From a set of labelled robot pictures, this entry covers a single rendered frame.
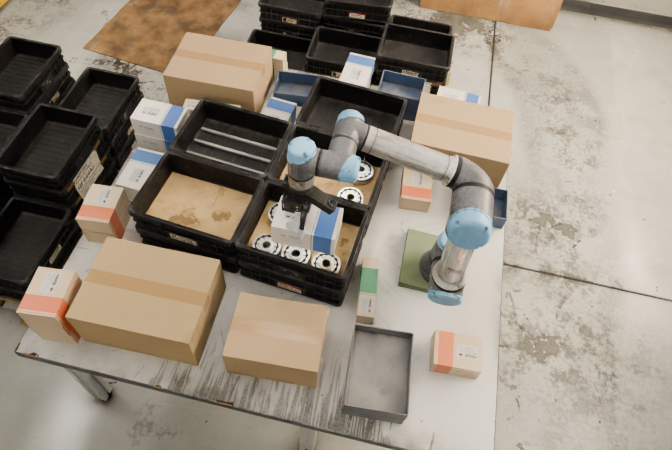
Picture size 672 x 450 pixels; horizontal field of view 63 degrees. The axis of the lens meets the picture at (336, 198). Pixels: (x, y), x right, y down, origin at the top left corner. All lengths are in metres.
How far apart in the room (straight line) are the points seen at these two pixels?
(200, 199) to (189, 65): 0.68
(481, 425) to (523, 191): 1.78
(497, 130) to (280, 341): 1.24
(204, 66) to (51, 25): 2.14
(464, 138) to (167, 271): 1.25
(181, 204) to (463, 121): 1.18
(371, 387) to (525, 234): 1.65
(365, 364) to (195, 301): 0.59
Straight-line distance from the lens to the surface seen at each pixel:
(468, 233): 1.51
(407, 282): 2.07
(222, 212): 2.09
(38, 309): 1.94
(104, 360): 2.06
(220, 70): 2.50
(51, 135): 3.00
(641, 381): 3.12
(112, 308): 1.90
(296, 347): 1.80
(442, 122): 2.35
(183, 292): 1.86
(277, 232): 1.70
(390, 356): 1.92
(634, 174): 3.84
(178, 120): 2.34
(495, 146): 2.32
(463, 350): 1.96
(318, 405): 1.91
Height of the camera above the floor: 2.54
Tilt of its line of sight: 54 degrees down
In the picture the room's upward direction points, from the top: 6 degrees clockwise
